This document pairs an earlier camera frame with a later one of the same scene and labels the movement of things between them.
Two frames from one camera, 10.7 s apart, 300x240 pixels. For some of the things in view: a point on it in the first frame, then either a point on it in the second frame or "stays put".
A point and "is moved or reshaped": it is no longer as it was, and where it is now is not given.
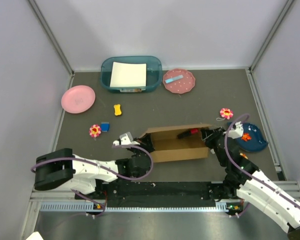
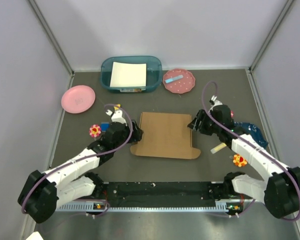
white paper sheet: x=128 y=75 stays put
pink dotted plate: x=181 y=86 stays put
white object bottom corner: x=35 y=236 stays put
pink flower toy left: x=95 y=131 stays put
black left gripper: x=145 y=143 -> x=137 y=132
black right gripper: x=208 y=136 -> x=202 y=115
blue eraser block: x=105 y=126 stays put
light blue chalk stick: x=174 y=78 stays put
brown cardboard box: x=168 y=148 is moved or reshaped
